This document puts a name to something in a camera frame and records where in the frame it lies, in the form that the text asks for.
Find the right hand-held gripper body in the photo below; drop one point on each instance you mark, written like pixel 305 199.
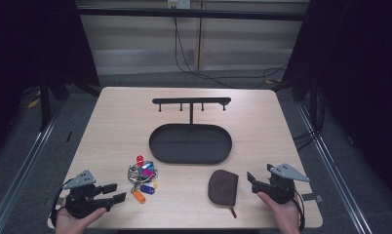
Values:
pixel 282 187

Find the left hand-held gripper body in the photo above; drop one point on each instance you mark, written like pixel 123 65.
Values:
pixel 83 195

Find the key bunch with colourful tags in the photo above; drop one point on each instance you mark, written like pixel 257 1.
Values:
pixel 142 177

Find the brown zip pouch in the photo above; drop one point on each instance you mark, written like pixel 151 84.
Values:
pixel 222 187

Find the black key rack with tray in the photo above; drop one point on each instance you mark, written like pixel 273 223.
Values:
pixel 190 146

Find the person's right hand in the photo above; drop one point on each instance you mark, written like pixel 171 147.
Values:
pixel 286 217

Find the person's left hand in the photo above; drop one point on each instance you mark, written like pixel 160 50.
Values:
pixel 70 224

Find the small black floor strip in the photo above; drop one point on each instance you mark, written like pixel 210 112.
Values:
pixel 69 136

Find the black metal stand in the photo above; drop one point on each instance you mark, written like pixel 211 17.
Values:
pixel 45 107
pixel 315 100

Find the yellow floor tape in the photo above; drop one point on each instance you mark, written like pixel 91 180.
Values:
pixel 33 103

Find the black curtain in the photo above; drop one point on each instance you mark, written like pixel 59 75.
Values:
pixel 38 39
pixel 363 65

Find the black horizontal bar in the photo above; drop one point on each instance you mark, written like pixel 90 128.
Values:
pixel 190 13

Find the metal floor rail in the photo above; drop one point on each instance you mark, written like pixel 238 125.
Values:
pixel 333 172
pixel 20 180

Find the white wall socket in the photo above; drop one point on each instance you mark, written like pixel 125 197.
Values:
pixel 179 4

